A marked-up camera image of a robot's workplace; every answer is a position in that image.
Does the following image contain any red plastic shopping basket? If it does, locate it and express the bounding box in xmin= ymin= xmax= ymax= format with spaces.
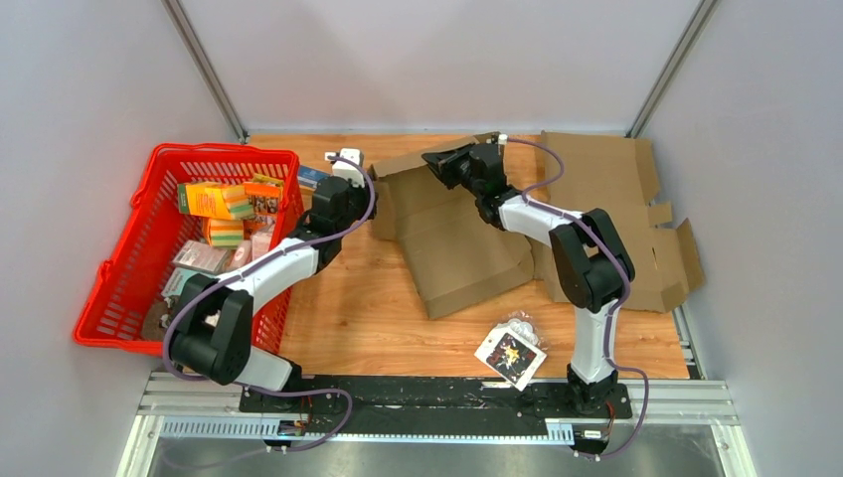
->
xmin=73 ymin=143 xmax=303 ymax=357

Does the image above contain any teal packaged item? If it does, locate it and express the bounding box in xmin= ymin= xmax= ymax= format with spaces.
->
xmin=160 ymin=267 xmax=202 ymax=299

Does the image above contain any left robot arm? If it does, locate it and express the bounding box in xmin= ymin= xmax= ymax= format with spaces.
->
xmin=162 ymin=172 xmax=377 ymax=412

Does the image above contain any plastic bag with printed card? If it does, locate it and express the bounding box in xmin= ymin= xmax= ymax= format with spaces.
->
xmin=474 ymin=310 xmax=547 ymax=392

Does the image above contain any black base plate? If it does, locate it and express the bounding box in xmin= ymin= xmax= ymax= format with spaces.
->
xmin=239 ymin=375 xmax=632 ymax=437

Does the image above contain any pink packaged item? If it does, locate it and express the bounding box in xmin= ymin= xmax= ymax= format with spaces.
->
xmin=171 ymin=240 xmax=233 ymax=275

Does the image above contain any orange sponge pack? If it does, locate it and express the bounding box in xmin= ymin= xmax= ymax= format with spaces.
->
xmin=177 ymin=182 xmax=254 ymax=221

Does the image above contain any flat cardboard box stack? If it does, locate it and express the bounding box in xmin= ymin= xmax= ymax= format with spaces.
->
xmin=536 ymin=131 xmax=706 ymax=313

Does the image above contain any orange snack packet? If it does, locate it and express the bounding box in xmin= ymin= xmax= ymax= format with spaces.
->
xmin=244 ymin=174 xmax=284 ymax=227

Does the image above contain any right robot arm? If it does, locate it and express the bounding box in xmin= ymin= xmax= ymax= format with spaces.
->
xmin=421 ymin=137 xmax=635 ymax=416

